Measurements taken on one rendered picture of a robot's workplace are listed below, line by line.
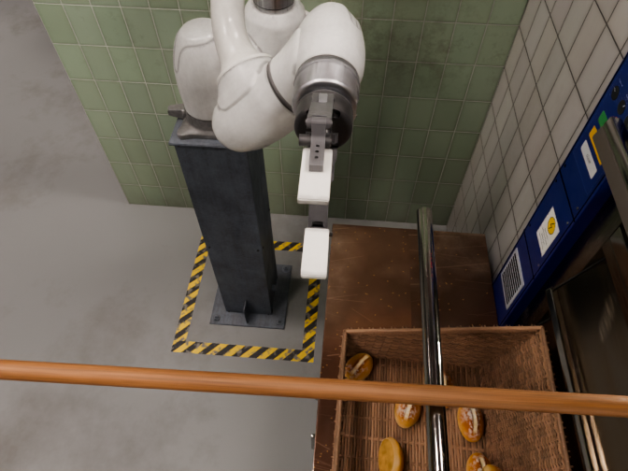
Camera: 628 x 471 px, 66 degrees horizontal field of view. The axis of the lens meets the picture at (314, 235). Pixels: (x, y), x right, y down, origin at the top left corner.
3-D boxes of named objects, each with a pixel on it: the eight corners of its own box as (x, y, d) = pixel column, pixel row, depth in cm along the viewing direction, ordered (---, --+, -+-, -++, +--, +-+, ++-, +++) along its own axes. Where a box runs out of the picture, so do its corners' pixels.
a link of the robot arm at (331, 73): (357, 111, 71) (356, 139, 68) (294, 108, 71) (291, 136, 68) (362, 56, 64) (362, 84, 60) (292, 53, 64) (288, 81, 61)
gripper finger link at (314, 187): (332, 153, 50) (332, 148, 50) (328, 206, 46) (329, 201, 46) (303, 152, 51) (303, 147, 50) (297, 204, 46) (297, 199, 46)
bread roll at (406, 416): (414, 434, 126) (418, 428, 122) (389, 424, 127) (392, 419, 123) (423, 398, 131) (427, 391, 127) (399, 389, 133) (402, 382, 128)
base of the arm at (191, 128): (178, 95, 143) (174, 78, 138) (253, 99, 142) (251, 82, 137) (162, 138, 132) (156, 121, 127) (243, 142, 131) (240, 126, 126)
